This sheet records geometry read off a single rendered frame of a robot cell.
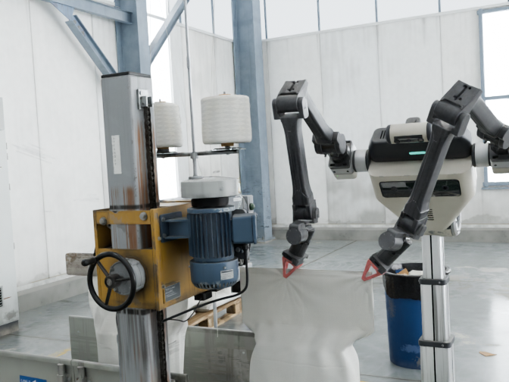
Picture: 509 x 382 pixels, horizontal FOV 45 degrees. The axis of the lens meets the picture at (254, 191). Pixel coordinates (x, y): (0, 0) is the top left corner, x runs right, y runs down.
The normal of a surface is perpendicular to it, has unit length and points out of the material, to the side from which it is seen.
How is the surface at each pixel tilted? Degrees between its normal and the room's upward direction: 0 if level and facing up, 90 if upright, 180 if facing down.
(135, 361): 90
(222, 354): 90
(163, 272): 90
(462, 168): 40
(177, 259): 90
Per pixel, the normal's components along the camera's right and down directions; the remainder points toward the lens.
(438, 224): -0.31, 0.70
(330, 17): -0.45, 0.07
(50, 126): 0.89, -0.03
